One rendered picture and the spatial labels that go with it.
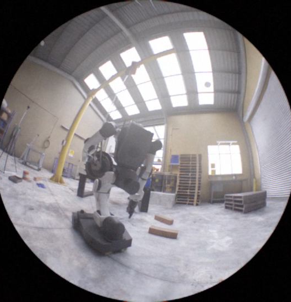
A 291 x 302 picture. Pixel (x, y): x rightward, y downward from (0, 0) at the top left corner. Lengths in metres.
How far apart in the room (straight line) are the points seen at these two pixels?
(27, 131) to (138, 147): 7.11
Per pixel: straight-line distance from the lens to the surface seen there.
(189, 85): 6.56
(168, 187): 4.17
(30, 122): 7.48
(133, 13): 6.40
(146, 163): 0.89
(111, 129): 0.76
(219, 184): 5.10
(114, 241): 0.92
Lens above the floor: 0.72
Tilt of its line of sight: 19 degrees up
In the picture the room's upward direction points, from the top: 9 degrees clockwise
